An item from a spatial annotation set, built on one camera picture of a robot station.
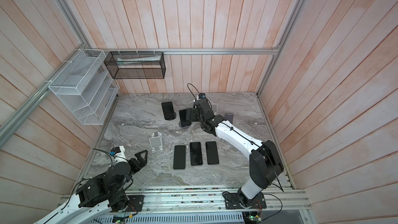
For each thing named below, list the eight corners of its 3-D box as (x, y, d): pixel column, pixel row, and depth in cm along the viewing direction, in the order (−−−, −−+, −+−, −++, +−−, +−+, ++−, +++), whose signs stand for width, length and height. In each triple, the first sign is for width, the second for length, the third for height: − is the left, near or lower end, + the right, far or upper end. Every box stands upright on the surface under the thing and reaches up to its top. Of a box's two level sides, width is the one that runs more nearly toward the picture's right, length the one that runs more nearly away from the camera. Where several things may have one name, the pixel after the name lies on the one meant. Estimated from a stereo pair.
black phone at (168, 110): (165, 121, 107) (161, 105, 94) (165, 117, 109) (161, 102, 96) (174, 120, 107) (171, 105, 94) (174, 117, 109) (171, 101, 96)
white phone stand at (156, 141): (152, 153, 92) (149, 148, 87) (151, 135, 100) (149, 130, 94) (163, 151, 93) (161, 146, 88) (162, 134, 100) (160, 128, 95)
